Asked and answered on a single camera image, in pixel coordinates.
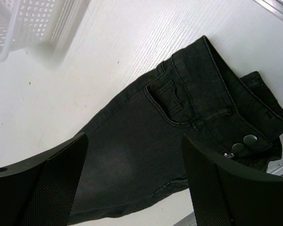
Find black trousers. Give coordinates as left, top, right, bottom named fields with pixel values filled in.
left=68, top=36, right=283, bottom=225

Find aluminium side frame rail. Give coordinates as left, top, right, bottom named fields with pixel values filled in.
left=254, top=0, right=283, bottom=19

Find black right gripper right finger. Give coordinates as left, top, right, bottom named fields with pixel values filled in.
left=182, top=135, right=283, bottom=226

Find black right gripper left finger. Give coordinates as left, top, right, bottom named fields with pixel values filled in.
left=0, top=133, right=88, bottom=226

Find white plastic basket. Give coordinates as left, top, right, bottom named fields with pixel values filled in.
left=0, top=0, right=90, bottom=67

